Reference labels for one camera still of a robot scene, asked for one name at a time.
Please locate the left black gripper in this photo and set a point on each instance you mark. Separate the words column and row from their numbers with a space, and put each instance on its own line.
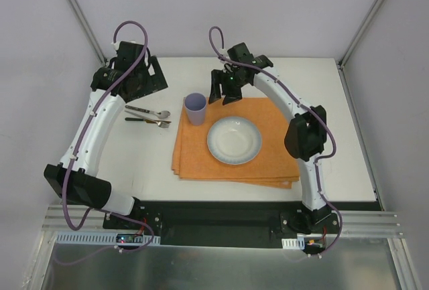
column 155, row 78

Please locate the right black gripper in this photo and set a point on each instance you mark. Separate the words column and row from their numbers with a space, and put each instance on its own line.
column 228, row 82

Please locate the lilac plastic cup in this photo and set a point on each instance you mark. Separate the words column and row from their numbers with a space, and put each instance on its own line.
column 195, row 106

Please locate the white blue-rimmed plate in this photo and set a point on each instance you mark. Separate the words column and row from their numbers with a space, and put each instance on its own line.
column 234, row 140

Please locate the orange cloth napkin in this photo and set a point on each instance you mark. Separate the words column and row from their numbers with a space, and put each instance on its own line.
column 273, row 166

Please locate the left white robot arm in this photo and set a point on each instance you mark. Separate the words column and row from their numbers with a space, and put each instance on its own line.
column 75, row 176

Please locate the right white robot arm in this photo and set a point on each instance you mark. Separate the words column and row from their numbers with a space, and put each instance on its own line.
column 307, row 131

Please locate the silver spoon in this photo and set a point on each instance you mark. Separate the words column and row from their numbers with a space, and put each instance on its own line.
column 160, row 115

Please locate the silver fork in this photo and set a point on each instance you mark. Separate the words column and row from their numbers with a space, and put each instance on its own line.
column 160, row 124

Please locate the gold-tipped knife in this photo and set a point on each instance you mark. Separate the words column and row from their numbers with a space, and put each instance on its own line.
column 133, row 119

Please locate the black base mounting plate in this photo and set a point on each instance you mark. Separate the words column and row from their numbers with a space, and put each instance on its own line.
column 226, row 224

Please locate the left aluminium frame post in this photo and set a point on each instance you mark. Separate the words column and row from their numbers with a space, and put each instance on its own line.
column 87, row 30

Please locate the aluminium frame post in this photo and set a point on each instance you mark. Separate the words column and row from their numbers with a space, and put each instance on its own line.
column 361, row 31
column 87, row 30

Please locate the right aluminium frame post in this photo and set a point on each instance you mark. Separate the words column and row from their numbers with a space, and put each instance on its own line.
column 361, row 31

